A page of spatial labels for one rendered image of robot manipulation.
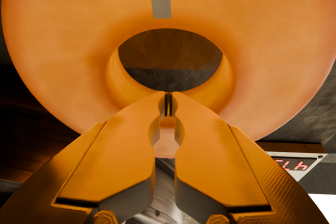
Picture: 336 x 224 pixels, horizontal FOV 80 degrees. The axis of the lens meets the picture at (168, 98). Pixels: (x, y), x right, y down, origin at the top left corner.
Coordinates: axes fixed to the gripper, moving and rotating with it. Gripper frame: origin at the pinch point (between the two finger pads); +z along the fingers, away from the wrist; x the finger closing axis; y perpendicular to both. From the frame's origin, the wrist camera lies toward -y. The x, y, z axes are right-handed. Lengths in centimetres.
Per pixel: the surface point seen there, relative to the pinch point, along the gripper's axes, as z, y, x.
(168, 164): 6.8, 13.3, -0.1
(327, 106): 14.4, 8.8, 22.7
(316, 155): 15.2, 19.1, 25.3
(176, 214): 4.1, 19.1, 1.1
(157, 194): 3.3, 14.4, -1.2
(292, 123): 15.5, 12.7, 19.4
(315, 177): 490, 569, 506
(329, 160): 365, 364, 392
